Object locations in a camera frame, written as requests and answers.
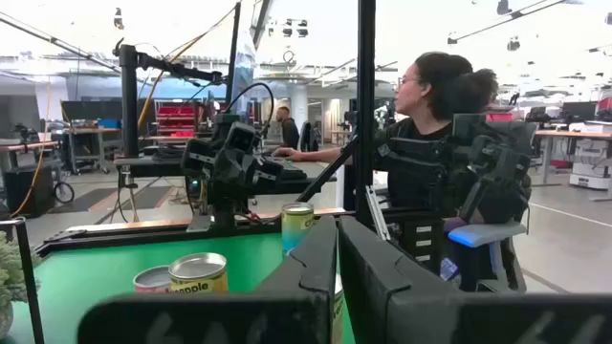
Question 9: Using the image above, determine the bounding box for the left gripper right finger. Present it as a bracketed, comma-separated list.
[338, 214, 612, 344]

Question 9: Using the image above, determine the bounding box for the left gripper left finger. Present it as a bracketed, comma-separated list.
[76, 214, 339, 344]

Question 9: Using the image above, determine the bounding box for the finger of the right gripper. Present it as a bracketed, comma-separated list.
[232, 155, 252, 192]
[215, 151, 234, 191]

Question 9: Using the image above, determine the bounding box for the blue label can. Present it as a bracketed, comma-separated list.
[280, 202, 316, 257]

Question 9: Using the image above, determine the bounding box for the pineapple can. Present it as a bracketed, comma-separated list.
[167, 251, 230, 294]

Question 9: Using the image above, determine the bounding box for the pink label can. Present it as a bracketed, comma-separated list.
[132, 265, 172, 294]

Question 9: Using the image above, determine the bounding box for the red bin rack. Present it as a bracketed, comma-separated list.
[155, 102, 202, 140]

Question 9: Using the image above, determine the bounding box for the grey operator desk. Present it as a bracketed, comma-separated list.
[113, 156, 339, 197]

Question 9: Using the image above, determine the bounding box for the computer keyboard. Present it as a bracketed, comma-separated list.
[265, 156, 308, 181]

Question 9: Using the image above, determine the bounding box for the black drawer cabinet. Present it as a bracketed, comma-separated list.
[389, 209, 448, 276]

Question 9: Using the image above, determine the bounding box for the black hazard-striped floor mat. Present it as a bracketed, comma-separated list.
[47, 186, 119, 214]
[119, 184, 174, 211]

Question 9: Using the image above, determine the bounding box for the person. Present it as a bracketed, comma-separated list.
[274, 105, 301, 150]
[272, 51, 533, 226]

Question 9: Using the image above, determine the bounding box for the wooden top workbench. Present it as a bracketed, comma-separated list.
[60, 124, 123, 176]

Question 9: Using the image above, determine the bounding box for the office chair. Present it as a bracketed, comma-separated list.
[382, 113, 539, 293]

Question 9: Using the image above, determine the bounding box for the black wheel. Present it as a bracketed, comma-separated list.
[53, 181, 77, 204]

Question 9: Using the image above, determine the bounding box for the green table mat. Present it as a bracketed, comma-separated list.
[7, 232, 358, 344]

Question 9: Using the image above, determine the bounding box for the black storage case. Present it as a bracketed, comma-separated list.
[3, 164, 55, 217]

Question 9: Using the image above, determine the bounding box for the succulent plant in white pot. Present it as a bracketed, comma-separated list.
[0, 231, 43, 338]

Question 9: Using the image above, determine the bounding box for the white boxes stack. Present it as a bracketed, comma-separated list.
[568, 138, 612, 191]

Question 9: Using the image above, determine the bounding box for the wooden top office table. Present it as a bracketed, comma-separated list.
[533, 128, 612, 202]

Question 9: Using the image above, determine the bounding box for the coiled black cable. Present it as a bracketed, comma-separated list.
[151, 144, 186, 161]

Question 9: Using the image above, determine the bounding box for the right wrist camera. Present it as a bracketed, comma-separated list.
[224, 121, 263, 155]

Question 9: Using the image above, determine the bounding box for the black metal table frame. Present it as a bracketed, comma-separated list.
[33, 207, 358, 259]

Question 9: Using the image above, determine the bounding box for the black metal rig frame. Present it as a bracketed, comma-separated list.
[295, 0, 379, 230]

